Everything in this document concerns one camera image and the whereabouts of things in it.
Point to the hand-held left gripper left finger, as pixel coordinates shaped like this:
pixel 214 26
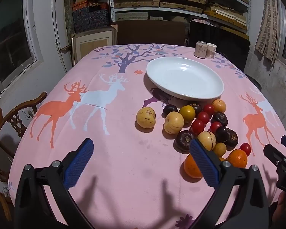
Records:
pixel 79 162

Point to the hanging beige slat curtain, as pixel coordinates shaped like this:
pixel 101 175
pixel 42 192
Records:
pixel 267 28

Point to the stack of woven straw boxes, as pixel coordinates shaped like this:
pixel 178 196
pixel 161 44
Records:
pixel 181 3

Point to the pink deer printed tablecloth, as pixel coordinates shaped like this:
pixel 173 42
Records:
pixel 124 148

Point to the white framed sliding window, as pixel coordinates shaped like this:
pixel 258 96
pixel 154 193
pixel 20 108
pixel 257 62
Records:
pixel 9 33

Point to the person's right forearm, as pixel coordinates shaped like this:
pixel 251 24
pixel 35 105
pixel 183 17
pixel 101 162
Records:
pixel 280 205

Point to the black round stool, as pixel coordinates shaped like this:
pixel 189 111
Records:
pixel 253 81

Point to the yellow tomato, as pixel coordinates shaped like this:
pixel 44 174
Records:
pixel 187 114

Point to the stack of orange patterned boxes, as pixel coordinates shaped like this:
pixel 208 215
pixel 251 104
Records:
pixel 85 4

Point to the yellow-orange citrus fruit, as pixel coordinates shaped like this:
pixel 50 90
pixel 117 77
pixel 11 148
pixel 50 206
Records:
pixel 218 105

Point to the stack of yellow flat boxes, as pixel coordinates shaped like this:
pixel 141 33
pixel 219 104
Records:
pixel 226 14

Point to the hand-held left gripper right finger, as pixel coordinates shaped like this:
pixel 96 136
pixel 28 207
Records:
pixel 203 164

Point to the grey metal shelf rack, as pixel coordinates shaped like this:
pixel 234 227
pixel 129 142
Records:
pixel 111 2

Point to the pale yellow pepino melon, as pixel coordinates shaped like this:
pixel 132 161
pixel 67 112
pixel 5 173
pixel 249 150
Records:
pixel 145 117
pixel 173 122

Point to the red cherry tomato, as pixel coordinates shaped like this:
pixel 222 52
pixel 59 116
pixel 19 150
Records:
pixel 197 126
pixel 208 109
pixel 215 126
pixel 245 148
pixel 203 117

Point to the dark purple plum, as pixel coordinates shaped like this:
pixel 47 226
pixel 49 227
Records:
pixel 169 109
pixel 221 134

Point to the stack of blue patterned boxes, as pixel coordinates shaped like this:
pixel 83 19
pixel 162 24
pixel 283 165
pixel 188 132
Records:
pixel 90 19

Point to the orange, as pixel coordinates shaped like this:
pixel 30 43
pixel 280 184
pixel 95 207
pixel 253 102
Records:
pixel 191 169
pixel 237 158

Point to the purple-striped pepino melon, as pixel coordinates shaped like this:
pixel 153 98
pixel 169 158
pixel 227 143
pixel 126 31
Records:
pixel 207 139

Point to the cardboard box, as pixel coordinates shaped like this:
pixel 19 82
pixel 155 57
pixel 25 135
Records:
pixel 93 45

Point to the black glossy panel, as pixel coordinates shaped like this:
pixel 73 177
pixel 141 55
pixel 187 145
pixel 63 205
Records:
pixel 228 43

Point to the printed paper cup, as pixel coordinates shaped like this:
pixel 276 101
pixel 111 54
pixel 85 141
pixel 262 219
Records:
pixel 211 51

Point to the small yellow round fruit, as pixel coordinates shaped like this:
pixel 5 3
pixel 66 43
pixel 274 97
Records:
pixel 219 149

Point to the dark wooden chair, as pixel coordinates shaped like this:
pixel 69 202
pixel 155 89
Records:
pixel 150 33

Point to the dark purple mangosteen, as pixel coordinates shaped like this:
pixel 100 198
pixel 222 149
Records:
pixel 184 140
pixel 197 107
pixel 219 118
pixel 232 138

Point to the grey-green stone slab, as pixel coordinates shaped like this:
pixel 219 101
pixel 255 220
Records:
pixel 69 14

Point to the pink folded cloth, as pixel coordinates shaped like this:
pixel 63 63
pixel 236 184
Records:
pixel 202 22

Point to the white oval plate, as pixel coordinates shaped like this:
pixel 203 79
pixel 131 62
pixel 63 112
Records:
pixel 181 76

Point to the beige drink can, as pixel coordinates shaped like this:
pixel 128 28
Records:
pixel 201 50

